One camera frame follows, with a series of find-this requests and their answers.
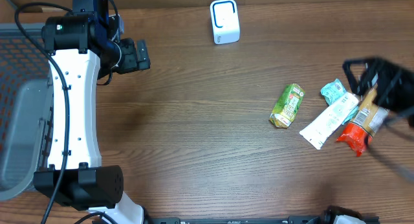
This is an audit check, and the teal snack packet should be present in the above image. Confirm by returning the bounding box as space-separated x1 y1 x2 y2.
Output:
320 79 358 125

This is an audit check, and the orange cracker packet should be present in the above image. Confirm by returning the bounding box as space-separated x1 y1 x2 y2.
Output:
336 87 389 157

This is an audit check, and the white cream tube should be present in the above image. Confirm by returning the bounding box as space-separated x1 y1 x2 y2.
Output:
300 92 359 150

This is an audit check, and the green drink carton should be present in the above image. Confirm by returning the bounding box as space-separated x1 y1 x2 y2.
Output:
269 84 305 128

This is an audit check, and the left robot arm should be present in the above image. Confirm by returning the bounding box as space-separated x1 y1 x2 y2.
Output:
34 0 151 223

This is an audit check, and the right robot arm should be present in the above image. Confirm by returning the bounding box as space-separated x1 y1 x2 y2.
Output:
342 57 413 127

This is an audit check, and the white barcode scanner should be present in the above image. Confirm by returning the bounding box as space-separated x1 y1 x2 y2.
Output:
210 0 241 45

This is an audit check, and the grey plastic basket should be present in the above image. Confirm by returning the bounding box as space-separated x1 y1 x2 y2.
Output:
1 23 53 201

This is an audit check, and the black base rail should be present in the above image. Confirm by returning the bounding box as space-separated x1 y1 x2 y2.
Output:
92 216 380 224

